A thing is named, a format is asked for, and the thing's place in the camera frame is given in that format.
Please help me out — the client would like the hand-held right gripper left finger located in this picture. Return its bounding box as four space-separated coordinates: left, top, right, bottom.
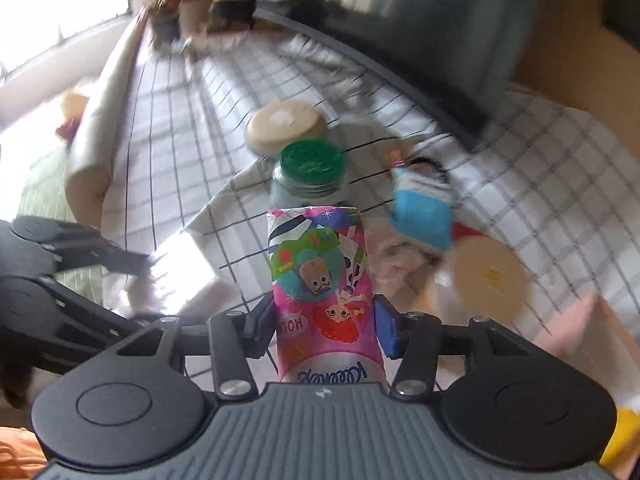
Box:
117 301 279 401

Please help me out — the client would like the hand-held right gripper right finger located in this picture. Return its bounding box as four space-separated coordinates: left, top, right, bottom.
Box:
374 294 536 401

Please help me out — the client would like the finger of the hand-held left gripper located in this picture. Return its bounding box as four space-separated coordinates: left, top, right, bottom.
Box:
0 216 153 281
0 275 151 377

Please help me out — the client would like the pink soft cloth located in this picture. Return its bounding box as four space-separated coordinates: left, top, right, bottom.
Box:
371 240 451 303

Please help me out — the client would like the pink printed tissue pack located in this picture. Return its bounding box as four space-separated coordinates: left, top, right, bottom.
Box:
266 206 389 386

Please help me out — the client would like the beige lid plastic jar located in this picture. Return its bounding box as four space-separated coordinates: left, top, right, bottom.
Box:
435 225 534 324

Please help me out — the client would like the blue face mask pack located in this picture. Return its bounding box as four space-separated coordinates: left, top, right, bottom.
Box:
390 157 457 254

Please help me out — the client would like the pink cardboard box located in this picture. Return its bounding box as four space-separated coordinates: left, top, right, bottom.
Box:
540 292 640 411

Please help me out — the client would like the beige lidded bowl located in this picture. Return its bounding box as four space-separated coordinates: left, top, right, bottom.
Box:
244 101 329 157

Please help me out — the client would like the yellow cloth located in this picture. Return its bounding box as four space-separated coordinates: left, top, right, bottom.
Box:
599 406 640 469

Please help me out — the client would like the green checked mat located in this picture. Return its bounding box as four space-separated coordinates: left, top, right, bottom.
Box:
17 150 107 227

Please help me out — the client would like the small stuffed toy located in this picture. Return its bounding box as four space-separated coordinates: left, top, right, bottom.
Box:
55 87 99 144

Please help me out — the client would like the orange cloth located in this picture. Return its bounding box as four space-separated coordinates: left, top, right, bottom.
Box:
0 425 51 480

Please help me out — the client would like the green lid glass jar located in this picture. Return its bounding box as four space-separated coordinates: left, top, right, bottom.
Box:
270 141 349 211

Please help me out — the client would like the white checkered tablecloth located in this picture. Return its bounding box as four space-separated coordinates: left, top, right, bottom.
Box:
65 25 640 411

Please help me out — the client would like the window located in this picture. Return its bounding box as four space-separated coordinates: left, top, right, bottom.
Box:
0 0 137 77

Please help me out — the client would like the flower vase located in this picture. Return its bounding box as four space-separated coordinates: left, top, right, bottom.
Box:
134 0 202 52

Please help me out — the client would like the dark computer monitor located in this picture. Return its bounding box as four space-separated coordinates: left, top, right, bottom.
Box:
254 0 551 147

